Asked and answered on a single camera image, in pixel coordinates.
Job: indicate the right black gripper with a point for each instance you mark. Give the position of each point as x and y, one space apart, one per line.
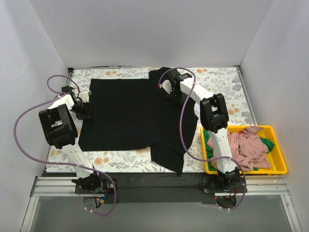
167 79

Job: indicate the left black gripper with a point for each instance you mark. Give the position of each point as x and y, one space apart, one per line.
84 110

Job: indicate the black t shirt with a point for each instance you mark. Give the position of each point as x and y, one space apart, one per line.
134 114

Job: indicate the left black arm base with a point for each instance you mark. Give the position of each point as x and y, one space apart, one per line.
95 185

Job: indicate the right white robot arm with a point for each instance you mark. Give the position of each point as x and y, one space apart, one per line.
213 115

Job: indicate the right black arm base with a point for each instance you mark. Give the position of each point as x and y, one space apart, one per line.
223 183

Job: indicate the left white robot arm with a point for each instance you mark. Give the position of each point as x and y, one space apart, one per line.
60 130

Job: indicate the green t shirt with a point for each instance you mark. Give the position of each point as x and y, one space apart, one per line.
249 149

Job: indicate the pink t shirt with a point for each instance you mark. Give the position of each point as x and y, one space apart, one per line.
218 144

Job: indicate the yellow plastic bin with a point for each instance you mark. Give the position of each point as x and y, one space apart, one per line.
274 156

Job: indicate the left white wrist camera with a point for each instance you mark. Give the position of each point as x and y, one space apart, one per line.
84 96

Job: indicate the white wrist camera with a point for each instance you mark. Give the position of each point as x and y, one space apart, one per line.
84 96
165 87

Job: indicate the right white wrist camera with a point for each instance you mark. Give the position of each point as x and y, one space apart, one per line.
165 87

